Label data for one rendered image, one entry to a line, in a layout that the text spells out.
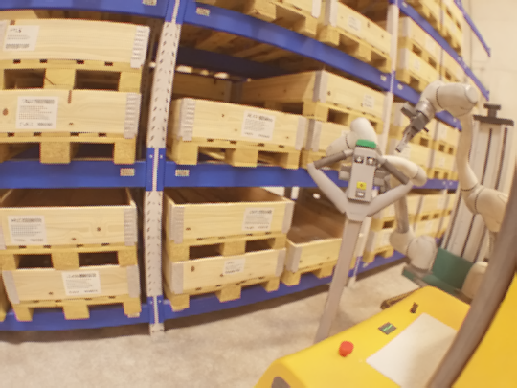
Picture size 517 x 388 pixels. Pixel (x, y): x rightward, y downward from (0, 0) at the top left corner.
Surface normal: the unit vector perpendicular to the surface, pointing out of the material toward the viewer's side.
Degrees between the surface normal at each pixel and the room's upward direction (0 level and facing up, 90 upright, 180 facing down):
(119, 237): 90
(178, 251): 90
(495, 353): 90
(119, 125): 90
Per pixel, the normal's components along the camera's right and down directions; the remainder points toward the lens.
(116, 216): 0.51, 0.26
